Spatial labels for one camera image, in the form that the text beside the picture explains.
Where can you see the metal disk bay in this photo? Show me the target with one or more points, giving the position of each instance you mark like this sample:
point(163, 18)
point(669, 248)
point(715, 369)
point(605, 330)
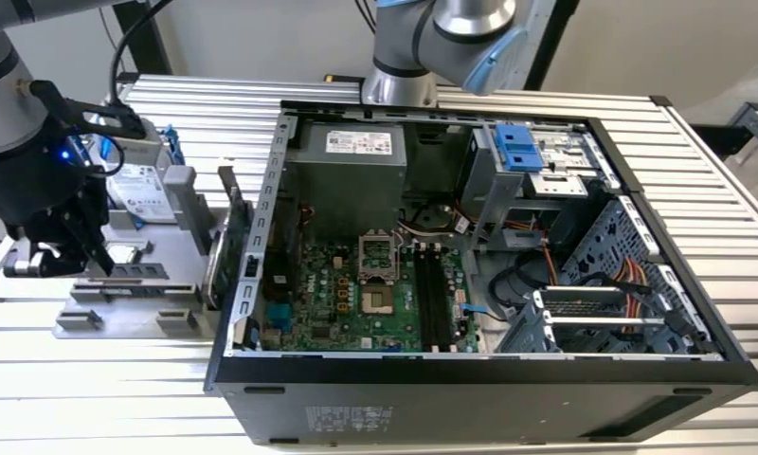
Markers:
point(581, 321)

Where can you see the black frame post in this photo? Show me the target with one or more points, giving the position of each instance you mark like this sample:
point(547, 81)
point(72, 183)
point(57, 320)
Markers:
point(155, 52)
point(559, 38)

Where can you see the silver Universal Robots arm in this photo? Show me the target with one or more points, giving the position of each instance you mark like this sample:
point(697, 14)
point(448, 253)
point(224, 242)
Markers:
point(0, 85)

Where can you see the grey power supply unit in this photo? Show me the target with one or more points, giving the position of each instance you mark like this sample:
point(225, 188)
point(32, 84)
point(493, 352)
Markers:
point(348, 189)

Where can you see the hard disk in blue carrier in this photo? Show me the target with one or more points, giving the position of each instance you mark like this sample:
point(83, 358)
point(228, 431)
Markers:
point(141, 199)

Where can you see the blue expansion slot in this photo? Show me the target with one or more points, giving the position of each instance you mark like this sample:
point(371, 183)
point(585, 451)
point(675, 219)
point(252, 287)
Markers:
point(279, 316)

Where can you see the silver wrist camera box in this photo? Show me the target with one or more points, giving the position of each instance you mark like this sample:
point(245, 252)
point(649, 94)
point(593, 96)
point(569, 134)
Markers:
point(132, 130)

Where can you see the yellow black plug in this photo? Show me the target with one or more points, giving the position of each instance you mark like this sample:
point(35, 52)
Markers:
point(332, 77)

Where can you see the blue plastic drive latch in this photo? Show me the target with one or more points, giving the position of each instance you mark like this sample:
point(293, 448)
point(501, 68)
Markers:
point(519, 151)

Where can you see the green graphics card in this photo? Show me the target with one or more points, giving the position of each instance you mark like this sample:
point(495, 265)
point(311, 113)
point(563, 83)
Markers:
point(231, 246)

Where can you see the black case fan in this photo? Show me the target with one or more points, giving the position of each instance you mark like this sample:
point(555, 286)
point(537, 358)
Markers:
point(281, 265)

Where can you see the silver CPU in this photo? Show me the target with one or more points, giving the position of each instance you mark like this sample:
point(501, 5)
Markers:
point(127, 256)

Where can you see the CPU socket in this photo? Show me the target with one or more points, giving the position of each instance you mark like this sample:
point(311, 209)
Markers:
point(377, 301)

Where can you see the green motherboard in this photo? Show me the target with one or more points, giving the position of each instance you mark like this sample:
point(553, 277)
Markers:
point(319, 308)

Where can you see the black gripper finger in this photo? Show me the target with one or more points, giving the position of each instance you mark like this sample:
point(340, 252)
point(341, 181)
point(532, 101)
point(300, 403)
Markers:
point(97, 237)
point(56, 246)

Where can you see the grey metal drive cage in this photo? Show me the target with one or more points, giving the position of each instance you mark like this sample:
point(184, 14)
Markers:
point(556, 185)

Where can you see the black PC case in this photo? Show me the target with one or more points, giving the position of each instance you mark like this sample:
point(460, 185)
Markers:
point(417, 407)

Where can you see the grey parts rack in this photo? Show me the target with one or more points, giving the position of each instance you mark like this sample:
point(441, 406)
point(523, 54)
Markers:
point(171, 256)

